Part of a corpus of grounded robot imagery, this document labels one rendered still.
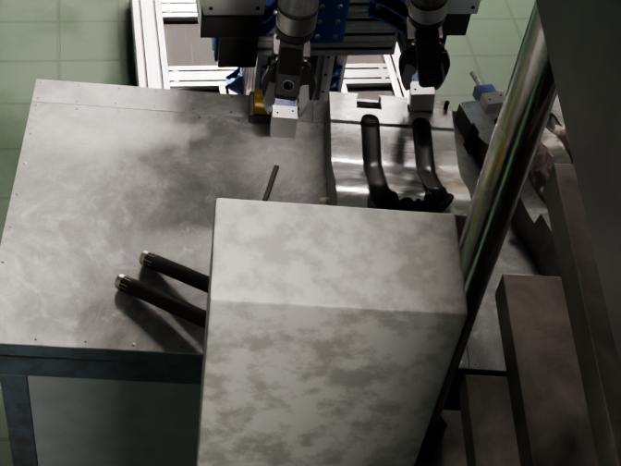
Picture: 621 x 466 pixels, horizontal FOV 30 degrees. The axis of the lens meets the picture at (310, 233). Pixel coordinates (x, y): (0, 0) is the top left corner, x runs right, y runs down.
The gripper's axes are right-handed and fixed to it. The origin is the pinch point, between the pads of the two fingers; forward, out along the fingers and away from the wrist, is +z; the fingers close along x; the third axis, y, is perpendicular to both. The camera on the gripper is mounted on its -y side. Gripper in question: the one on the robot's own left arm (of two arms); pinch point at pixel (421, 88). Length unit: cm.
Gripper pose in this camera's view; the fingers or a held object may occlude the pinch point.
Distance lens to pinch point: 244.3
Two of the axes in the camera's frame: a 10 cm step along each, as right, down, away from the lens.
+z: 0.3, 5.5, 8.4
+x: -10.0, 0.2, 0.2
